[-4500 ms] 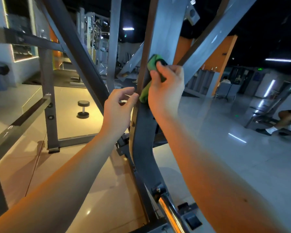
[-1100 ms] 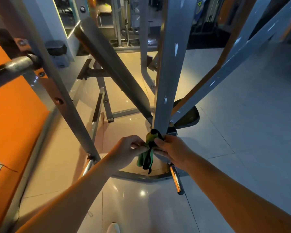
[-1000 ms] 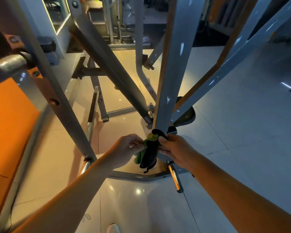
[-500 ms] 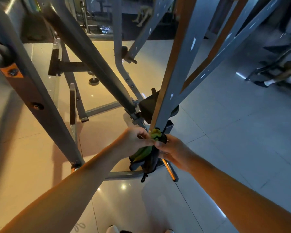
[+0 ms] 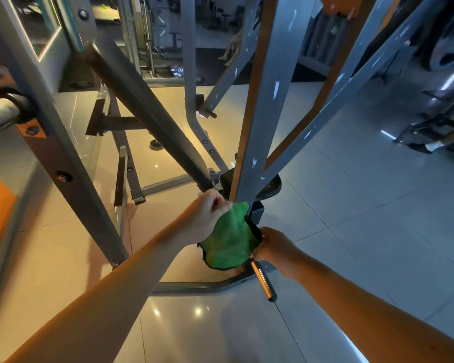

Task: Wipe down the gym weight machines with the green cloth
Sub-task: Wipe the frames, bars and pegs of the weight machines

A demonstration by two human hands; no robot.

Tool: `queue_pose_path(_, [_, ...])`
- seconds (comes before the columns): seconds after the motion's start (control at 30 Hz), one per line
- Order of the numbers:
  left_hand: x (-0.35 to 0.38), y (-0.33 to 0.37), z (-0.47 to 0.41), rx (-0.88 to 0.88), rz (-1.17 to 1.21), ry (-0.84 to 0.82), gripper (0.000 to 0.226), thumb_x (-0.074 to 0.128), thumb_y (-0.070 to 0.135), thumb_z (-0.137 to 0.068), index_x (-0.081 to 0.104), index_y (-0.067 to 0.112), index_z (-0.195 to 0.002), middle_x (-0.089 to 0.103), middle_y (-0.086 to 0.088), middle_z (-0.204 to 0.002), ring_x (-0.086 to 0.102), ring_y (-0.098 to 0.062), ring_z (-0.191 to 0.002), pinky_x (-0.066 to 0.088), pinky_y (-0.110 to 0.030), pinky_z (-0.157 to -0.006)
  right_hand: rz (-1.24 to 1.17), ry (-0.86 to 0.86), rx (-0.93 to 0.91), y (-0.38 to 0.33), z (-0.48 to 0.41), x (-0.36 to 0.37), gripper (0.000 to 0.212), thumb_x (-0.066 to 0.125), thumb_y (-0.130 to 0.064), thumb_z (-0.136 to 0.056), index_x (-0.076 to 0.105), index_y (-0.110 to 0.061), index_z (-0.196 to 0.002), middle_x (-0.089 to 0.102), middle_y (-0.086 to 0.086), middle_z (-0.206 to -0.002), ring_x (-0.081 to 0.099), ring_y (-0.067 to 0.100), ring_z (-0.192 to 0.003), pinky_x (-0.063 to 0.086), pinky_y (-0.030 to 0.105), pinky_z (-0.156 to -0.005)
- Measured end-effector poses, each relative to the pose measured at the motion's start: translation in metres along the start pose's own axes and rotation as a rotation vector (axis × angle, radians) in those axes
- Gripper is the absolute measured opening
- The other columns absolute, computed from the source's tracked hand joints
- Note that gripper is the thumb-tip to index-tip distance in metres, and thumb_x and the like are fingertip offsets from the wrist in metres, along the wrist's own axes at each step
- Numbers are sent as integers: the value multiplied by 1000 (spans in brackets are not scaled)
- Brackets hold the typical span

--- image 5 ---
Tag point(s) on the grey steel gym machine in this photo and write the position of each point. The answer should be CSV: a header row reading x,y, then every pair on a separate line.
x,y
272,79

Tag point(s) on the white pillar with lit frame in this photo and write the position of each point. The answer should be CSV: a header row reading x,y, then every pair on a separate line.
x,y
38,26

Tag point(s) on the person's left hand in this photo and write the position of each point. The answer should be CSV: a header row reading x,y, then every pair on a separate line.
x,y
200,215

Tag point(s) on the chrome weight storage peg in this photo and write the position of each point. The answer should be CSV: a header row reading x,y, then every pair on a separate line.
x,y
263,279

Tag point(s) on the person's left forearm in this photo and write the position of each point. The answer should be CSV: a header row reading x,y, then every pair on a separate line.
x,y
98,298

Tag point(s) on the person's right forearm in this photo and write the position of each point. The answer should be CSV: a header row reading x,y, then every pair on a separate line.
x,y
378,313

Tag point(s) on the person's right hand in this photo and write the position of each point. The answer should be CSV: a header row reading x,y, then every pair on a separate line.
x,y
280,251

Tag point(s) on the green cleaning cloth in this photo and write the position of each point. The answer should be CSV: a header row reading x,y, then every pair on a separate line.
x,y
228,238

